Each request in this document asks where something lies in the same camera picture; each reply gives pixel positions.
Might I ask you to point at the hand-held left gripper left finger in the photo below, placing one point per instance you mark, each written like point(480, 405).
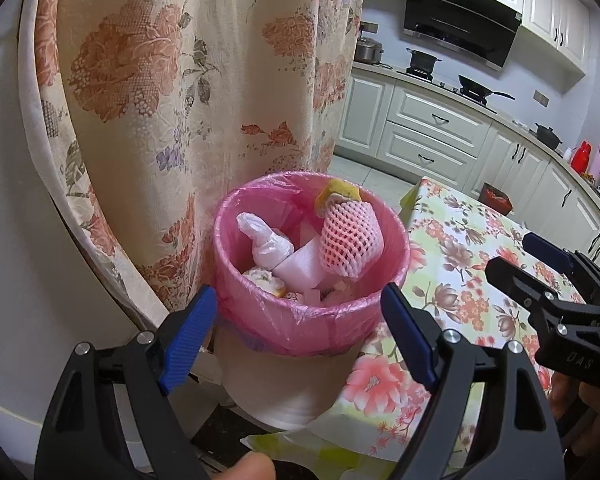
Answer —
point(190, 340)

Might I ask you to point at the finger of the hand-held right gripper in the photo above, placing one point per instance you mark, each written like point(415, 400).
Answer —
point(510, 272)
point(545, 249)

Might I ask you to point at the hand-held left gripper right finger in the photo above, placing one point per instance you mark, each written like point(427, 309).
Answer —
point(407, 340)

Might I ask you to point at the pink trash bin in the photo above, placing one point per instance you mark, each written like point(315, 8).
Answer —
point(260, 320)

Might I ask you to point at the pink foam fruit net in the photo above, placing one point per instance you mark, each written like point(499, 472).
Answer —
point(350, 240)

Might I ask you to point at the white plastic bag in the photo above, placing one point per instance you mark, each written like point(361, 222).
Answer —
point(262, 245)

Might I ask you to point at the white foam block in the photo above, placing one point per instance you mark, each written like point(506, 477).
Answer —
point(300, 265)

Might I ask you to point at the yellow sponge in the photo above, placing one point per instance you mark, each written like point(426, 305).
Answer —
point(337, 191)

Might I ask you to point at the person's right hand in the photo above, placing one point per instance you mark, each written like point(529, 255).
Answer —
point(595, 405)

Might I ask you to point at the person's left hand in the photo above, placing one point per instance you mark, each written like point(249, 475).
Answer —
point(247, 467)

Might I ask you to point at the red floor bin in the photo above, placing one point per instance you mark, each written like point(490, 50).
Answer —
point(497, 200)

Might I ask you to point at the red thermos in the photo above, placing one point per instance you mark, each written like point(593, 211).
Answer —
point(582, 157)

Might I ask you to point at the white round bucket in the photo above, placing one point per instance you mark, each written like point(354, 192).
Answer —
point(280, 390)

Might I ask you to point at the black casserole pot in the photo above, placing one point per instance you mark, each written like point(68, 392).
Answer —
point(548, 135)

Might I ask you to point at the white lower cabinets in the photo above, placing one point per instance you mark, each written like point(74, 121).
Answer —
point(430, 130)

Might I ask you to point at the white cabinets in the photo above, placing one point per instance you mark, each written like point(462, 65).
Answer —
point(545, 5)
point(430, 130)

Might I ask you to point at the black frying pan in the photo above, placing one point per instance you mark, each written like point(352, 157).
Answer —
point(475, 87)

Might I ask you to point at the black gas stove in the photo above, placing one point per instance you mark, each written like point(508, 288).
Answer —
point(445, 90)

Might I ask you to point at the black stock pot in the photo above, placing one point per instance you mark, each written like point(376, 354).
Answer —
point(422, 62)

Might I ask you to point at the white upper cabinets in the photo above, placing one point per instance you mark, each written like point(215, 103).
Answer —
point(545, 5)

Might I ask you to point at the black range hood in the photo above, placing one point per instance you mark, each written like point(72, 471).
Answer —
point(460, 20)

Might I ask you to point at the floral curtain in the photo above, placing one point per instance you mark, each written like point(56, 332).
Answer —
point(155, 85)

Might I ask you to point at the silver pressure cooker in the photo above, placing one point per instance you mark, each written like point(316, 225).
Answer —
point(369, 51)

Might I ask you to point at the brown wall socket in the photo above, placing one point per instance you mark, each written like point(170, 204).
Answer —
point(541, 97)

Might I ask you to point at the dark wall socket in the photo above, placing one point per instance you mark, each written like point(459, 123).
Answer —
point(368, 26)

